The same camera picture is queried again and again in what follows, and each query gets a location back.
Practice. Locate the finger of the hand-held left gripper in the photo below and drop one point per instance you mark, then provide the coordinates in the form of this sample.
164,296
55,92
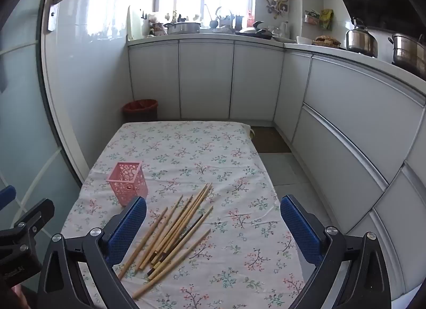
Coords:
6,194
35,212

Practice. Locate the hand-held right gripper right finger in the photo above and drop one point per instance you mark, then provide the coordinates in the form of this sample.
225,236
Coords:
299,229

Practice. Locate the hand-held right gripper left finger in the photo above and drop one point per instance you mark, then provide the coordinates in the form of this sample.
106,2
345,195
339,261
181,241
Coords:
128,229

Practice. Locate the bunch of wooden chopsticks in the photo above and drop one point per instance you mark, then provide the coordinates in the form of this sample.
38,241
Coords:
173,225

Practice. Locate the pink perforated plastic holder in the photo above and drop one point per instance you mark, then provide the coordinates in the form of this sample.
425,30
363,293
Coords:
124,179

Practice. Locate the utensil holder with utensils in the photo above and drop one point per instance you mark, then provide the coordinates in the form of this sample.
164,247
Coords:
225,22

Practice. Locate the frosted glass door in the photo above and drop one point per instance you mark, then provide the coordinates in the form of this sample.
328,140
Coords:
26,112

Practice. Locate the brown floor mat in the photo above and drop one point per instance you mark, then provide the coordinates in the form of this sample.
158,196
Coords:
269,141

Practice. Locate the floral tablecloth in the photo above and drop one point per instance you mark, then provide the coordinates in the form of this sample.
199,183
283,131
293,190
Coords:
199,149

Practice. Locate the red trash bin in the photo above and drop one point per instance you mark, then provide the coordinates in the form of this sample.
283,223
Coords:
139,109

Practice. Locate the white bowl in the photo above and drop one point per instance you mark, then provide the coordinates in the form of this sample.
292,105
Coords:
304,40

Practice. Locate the wicker basket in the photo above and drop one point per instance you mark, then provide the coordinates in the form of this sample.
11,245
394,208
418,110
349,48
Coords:
326,42

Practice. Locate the steel kettle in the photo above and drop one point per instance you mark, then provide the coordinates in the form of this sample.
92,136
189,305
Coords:
361,41

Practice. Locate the white jug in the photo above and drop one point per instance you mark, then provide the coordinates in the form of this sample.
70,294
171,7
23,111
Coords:
284,30

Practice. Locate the black frying pan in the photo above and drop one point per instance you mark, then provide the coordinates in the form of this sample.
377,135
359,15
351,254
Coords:
254,33

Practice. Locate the white cutting board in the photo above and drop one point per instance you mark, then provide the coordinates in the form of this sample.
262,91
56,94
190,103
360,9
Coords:
134,23

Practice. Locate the large steel pot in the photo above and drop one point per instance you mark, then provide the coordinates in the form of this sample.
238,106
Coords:
183,28

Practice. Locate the yellow packet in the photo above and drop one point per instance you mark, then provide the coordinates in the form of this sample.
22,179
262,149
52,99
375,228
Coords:
326,19

